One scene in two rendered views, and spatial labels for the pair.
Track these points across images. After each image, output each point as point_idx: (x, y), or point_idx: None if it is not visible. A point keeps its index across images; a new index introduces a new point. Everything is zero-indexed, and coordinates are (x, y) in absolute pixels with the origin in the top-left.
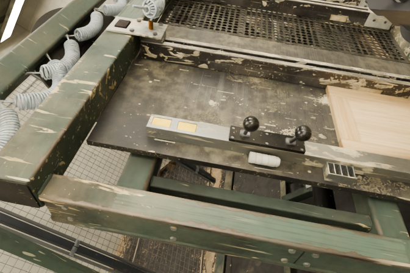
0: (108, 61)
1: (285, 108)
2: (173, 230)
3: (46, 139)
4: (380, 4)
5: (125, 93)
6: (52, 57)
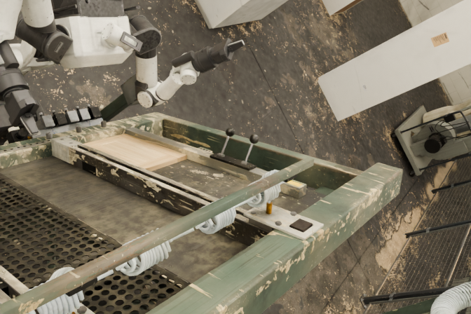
0: (327, 198)
1: (183, 180)
2: None
3: (372, 171)
4: (230, 56)
5: None
6: None
